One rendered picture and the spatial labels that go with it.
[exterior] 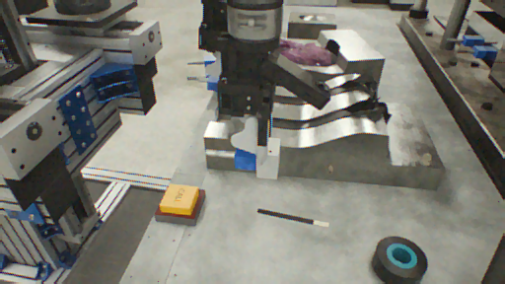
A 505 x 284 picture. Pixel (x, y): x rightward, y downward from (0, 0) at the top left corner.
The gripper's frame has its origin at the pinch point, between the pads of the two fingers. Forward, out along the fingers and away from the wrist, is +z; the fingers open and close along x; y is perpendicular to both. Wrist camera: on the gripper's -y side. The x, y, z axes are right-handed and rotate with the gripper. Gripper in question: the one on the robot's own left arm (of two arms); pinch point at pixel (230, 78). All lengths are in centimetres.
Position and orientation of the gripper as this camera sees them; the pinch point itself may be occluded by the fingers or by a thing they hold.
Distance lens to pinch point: 85.5
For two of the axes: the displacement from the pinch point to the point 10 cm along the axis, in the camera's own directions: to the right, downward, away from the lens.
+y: -9.8, -1.9, 0.2
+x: -1.5, 7.0, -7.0
